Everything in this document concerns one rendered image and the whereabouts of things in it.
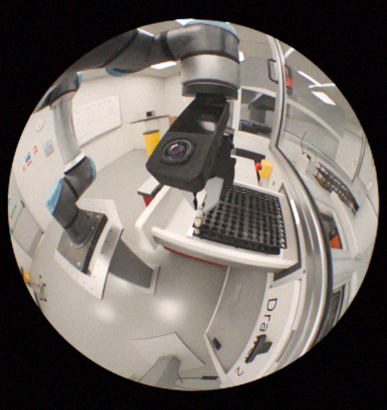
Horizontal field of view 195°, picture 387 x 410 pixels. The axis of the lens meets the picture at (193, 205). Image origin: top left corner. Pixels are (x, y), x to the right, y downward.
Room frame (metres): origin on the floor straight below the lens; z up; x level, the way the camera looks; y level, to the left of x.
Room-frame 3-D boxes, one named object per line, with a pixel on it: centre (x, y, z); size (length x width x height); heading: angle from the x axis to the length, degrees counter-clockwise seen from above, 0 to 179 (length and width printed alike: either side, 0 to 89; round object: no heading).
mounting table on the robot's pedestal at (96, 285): (0.16, 0.50, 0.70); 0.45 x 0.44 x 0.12; 86
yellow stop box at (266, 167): (0.46, -0.34, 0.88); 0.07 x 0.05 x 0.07; 160
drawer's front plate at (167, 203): (0.26, 0.06, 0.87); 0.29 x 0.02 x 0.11; 160
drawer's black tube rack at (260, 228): (0.19, -0.13, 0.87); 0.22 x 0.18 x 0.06; 70
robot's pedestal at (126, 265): (0.16, 0.47, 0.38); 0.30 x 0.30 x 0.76; 86
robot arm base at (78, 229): (0.16, 0.47, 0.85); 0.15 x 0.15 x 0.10
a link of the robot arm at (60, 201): (0.16, 0.47, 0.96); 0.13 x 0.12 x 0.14; 167
